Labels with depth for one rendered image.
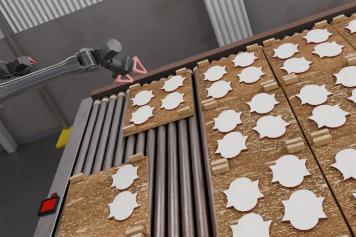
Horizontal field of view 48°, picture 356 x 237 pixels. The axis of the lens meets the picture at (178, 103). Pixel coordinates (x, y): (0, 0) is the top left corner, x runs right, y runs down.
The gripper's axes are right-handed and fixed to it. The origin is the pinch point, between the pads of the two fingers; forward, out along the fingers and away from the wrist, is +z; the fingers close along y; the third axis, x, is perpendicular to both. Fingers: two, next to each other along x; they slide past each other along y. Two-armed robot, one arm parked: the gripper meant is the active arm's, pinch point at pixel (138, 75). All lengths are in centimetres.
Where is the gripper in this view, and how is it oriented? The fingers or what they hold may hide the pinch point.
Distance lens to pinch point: 164.8
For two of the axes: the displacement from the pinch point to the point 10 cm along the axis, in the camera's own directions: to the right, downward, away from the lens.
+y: 6.4, -3.1, -7.0
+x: 0.8, -8.8, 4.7
